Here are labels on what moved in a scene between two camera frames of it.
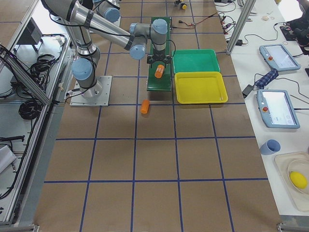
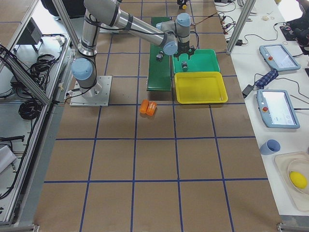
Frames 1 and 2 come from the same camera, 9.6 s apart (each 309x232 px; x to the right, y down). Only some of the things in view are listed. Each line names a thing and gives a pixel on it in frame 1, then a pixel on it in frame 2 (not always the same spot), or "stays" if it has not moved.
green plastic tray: (195, 60) stays
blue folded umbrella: (266, 78) stays
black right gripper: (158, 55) → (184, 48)
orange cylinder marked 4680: (159, 71) → (151, 108)
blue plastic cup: (272, 146) stays
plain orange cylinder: (145, 107) stays
